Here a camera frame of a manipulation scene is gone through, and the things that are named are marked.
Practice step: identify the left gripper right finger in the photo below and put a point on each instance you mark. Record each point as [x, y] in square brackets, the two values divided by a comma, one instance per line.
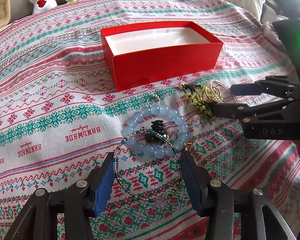
[213, 199]

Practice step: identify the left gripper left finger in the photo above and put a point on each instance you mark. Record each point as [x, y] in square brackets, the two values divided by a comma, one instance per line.
[85, 199]

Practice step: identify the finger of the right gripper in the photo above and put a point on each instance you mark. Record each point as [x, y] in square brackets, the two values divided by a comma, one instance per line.
[277, 85]
[285, 111]

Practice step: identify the gold ring cluster keychain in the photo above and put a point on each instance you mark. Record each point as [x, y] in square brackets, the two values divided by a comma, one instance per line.
[212, 93]

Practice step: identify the black hair claw clip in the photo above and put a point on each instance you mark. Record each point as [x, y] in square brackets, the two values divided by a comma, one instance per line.
[156, 134]

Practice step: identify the lavender crumpled cloth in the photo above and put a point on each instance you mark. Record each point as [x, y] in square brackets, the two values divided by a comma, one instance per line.
[271, 34]

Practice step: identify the patterned knit bedspread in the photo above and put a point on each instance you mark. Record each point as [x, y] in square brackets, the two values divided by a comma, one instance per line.
[60, 113]

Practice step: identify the red cardboard box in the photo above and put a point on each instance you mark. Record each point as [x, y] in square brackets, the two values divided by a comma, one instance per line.
[142, 53]

